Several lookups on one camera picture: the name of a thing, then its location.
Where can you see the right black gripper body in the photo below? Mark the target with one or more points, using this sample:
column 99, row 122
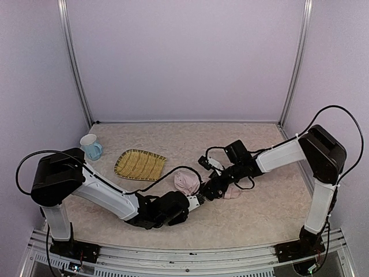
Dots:
column 214, row 187

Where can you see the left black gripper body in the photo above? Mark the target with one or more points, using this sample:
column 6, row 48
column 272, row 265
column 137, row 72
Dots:
column 179, row 217

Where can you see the pink and black umbrella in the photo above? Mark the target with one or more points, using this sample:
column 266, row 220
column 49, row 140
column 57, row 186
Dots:
column 188, row 183

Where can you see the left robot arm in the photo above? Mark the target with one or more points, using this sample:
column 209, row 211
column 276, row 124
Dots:
column 60, row 174

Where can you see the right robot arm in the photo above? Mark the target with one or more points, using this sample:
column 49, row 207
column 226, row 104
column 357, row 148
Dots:
column 314, row 148

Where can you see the woven bamboo tray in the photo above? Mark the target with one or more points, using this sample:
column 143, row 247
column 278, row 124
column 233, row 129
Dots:
column 139, row 165

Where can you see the light blue enamel mug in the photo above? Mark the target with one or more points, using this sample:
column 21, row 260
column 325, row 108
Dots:
column 92, row 148

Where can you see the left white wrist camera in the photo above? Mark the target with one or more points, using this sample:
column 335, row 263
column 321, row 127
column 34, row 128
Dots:
column 193, row 203

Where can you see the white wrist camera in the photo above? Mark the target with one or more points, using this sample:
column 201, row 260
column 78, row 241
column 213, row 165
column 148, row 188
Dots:
column 193, row 203
column 210, row 163

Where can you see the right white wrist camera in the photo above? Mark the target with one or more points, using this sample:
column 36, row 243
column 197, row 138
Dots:
column 210, row 163

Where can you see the aluminium front rail frame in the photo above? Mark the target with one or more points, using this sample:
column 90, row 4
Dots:
column 259, row 260

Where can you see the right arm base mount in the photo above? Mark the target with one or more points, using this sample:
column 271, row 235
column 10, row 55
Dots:
column 294, row 250

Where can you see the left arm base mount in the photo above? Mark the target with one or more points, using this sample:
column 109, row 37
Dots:
column 76, row 250

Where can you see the right aluminium corner post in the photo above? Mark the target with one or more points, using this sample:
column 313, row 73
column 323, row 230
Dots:
column 303, row 35

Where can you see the aluminium corner post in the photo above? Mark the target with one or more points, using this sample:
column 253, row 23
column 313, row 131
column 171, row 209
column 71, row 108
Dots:
column 303, row 35
column 64, row 16

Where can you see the left aluminium corner post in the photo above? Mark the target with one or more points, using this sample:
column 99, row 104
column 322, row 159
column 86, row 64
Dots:
column 64, row 16

